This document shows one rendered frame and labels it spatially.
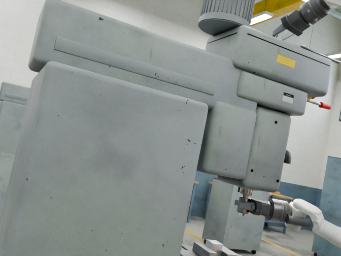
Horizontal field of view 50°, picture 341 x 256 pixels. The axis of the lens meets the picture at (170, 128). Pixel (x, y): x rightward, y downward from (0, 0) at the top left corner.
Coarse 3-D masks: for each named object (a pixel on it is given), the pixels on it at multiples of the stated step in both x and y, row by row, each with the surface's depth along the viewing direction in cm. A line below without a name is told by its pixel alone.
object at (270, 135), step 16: (256, 112) 140; (272, 112) 142; (256, 128) 139; (272, 128) 142; (288, 128) 145; (256, 144) 139; (272, 144) 142; (256, 160) 139; (272, 160) 142; (224, 176) 148; (256, 176) 139; (272, 176) 143; (272, 192) 145
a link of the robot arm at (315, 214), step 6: (294, 204) 149; (300, 204) 148; (306, 204) 149; (300, 210) 147; (306, 210) 146; (312, 210) 146; (318, 210) 147; (312, 216) 145; (318, 216) 144; (318, 222) 144; (318, 228) 144
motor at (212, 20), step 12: (204, 0) 141; (216, 0) 136; (228, 0) 134; (240, 0) 135; (252, 0) 138; (204, 12) 139; (216, 12) 135; (228, 12) 134; (240, 12) 134; (252, 12) 141; (204, 24) 142; (216, 24) 139; (228, 24) 137; (240, 24) 135
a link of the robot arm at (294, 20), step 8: (304, 8) 140; (312, 8) 138; (288, 16) 145; (296, 16) 142; (304, 16) 140; (312, 16) 139; (288, 24) 144; (296, 24) 144; (304, 24) 145; (312, 24) 143; (296, 32) 148
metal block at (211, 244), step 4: (208, 240) 162; (212, 240) 164; (216, 240) 165; (208, 244) 161; (212, 244) 159; (216, 244) 159; (220, 244) 160; (212, 248) 158; (216, 248) 159; (220, 248) 160; (216, 252) 159; (220, 252) 160
